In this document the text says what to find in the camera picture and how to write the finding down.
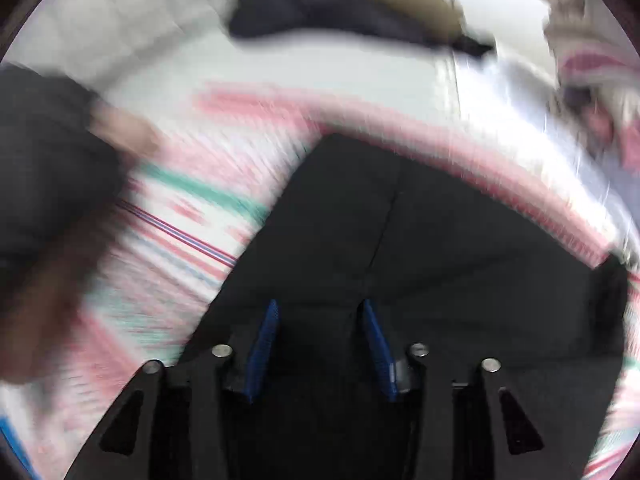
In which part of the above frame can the navy puffer jacket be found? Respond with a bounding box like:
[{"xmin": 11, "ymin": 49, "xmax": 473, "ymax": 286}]
[{"xmin": 226, "ymin": 0, "xmax": 497, "ymax": 58}]

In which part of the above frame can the blue and white object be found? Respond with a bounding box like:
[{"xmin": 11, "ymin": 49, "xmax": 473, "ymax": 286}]
[{"xmin": 0, "ymin": 415, "xmax": 42, "ymax": 480}]

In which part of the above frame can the pink green patterned blanket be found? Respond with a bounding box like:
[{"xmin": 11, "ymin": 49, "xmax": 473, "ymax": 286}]
[{"xmin": 0, "ymin": 80, "xmax": 640, "ymax": 480}]

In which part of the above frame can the black coat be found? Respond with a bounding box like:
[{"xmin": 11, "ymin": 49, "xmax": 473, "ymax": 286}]
[{"xmin": 177, "ymin": 132, "xmax": 632, "ymax": 480}]

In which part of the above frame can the white quilted headboard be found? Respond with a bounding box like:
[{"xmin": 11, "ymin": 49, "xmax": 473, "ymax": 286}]
[{"xmin": 7, "ymin": 0, "xmax": 246, "ymax": 116}]

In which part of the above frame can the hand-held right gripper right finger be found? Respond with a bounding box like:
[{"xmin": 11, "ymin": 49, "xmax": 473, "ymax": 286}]
[{"xmin": 360, "ymin": 300, "xmax": 583, "ymax": 480}]

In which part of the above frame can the folded light blue blanket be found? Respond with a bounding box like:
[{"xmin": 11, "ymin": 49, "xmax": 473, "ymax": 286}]
[{"xmin": 595, "ymin": 150, "xmax": 640, "ymax": 233}]

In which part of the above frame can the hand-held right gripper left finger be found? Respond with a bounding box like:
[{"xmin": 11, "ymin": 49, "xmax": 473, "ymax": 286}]
[{"xmin": 65, "ymin": 300, "xmax": 281, "ymax": 480}]

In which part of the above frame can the white bed sheet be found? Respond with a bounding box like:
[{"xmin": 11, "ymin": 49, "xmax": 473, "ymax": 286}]
[{"xmin": 95, "ymin": 20, "xmax": 621, "ymax": 246}]

